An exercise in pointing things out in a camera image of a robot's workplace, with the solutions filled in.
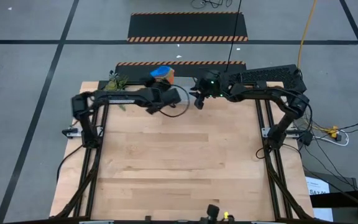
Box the orange measuring cup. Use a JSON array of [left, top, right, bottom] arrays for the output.
[[163, 68, 176, 85]]

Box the black aluminium table frame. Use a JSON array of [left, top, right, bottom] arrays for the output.
[[54, 80, 315, 222]]

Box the artificial succulent plant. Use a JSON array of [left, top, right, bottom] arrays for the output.
[[104, 70, 129, 112]]

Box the white paper sign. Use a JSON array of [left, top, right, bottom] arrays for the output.
[[305, 176, 334, 222]]

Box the black left arm base cable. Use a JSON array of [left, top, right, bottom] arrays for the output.
[[56, 143, 86, 184]]

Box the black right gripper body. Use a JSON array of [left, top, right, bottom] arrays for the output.
[[190, 68, 224, 110]]

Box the black cart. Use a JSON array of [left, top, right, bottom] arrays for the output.
[[303, 169, 358, 224]]

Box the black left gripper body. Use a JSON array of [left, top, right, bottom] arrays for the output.
[[144, 83, 182, 115]]

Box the yellow connector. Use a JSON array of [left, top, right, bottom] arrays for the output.
[[321, 126, 339, 139]]

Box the coiled black floor cable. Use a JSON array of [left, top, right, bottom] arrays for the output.
[[191, 0, 233, 9]]

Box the yellow hanging cable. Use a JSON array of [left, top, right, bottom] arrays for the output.
[[296, 0, 318, 71]]

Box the grey metal mounting plate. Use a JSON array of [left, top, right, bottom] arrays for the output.
[[261, 127, 301, 138], [62, 126, 83, 139]]

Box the black arm base cable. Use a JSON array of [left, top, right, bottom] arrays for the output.
[[292, 93, 358, 190], [56, 143, 86, 184]]

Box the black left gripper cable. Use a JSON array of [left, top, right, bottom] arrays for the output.
[[157, 84, 191, 118]]

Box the small blue measuring cup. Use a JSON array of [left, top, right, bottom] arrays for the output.
[[150, 65, 172, 78]]

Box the black hazard-striped floor mat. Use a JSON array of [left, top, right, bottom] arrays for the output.
[[114, 61, 247, 83], [127, 11, 249, 43]]

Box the black computer case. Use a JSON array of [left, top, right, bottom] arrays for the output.
[[221, 64, 308, 106]]

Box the white cable loop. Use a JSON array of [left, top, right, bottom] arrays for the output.
[[314, 129, 350, 147]]

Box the black right arm base cable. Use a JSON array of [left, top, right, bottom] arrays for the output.
[[292, 93, 358, 190]]

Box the black hanging cable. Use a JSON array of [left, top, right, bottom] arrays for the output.
[[225, 0, 242, 74]]

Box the black handheld controller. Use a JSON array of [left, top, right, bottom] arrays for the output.
[[200, 204, 221, 224]]

